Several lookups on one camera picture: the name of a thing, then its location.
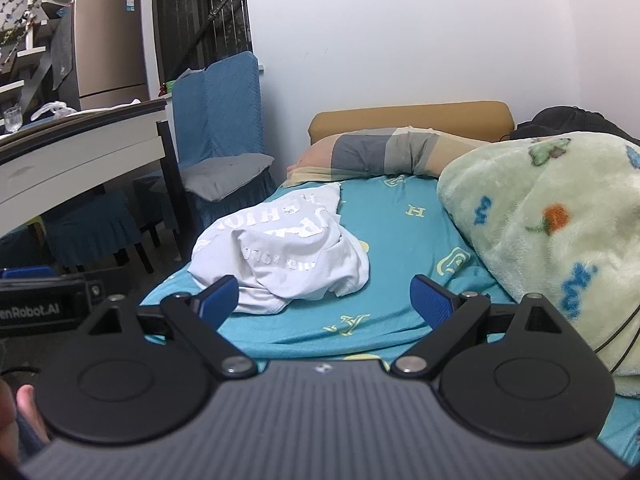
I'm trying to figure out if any white t-shirt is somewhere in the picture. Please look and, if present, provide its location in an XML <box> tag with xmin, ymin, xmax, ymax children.
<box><xmin>188</xmin><ymin>182</ymin><xmax>370</xmax><ymax>315</ymax></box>

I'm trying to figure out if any person's left hand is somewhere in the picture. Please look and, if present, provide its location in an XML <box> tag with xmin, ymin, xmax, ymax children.
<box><xmin>0</xmin><ymin>380</ymin><xmax>50</xmax><ymax>465</ymax></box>

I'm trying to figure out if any blue covered chair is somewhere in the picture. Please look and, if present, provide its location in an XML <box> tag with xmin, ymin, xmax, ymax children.
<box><xmin>171</xmin><ymin>51</ymin><xmax>276</xmax><ymax>233</ymax></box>
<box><xmin>41</xmin><ymin>190</ymin><xmax>154</xmax><ymax>274</ymax></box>

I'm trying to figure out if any teal patterned bed sheet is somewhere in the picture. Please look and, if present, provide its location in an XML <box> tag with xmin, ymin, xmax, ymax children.
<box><xmin>139</xmin><ymin>173</ymin><xmax>640</xmax><ymax>467</ymax></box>

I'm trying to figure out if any grey seat cushion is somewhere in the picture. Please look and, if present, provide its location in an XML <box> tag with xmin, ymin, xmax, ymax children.
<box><xmin>180</xmin><ymin>153</ymin><xmax>273</xmax><ymax>203</ymax></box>

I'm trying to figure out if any white table with black legs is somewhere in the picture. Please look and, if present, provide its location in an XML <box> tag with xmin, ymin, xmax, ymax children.
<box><xmin>1</xmin><ymin>99</ymin><xmax>195</xmax><ymax>260</ymax></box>

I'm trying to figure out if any light green fleece blanket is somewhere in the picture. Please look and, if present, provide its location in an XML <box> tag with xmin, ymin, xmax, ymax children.
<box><xmin>437</xmin><ymin>132</ymin><xmax>639</xmax><ymax>398</ymax></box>

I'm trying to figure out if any striped beige grey pillow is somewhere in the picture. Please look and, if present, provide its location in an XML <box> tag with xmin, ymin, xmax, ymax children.
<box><xmin>283</xmin><ymin>127</ymin><xmax>486</xmax><ymax>188</ymax></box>

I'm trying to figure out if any clear drinking glass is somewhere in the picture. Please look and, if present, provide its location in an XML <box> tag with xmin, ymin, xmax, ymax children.
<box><xmin>3</xmin><ymin>105</ymin><xmax>23</xmax><ymax>133</ymax></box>

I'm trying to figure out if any mustard yellow headboard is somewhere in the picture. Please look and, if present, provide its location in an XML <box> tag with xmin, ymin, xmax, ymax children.
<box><xmin>308</xmin><ymin>101</ymin><xmax>515</xmax><ymax>144</ymax></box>

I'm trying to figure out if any black clothing pile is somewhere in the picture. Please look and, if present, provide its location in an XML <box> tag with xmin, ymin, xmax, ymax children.
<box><xmin>503</xmin><ymin>106</ymin><xmax>639</xmax><ymax>145</ymax></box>

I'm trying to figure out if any brown refrigerator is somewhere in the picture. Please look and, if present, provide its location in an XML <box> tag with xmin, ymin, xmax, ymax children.
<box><xmin>51</xmin><ymin>0</ymin><xmax>150</xmax><ymax>110</ymax></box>

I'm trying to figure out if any dark window with grille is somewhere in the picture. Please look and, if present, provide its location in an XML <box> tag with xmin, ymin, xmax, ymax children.
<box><xmin>153</xmin><ymin>0</ymin><xmax>253</xmax><ymax>84</ymax></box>

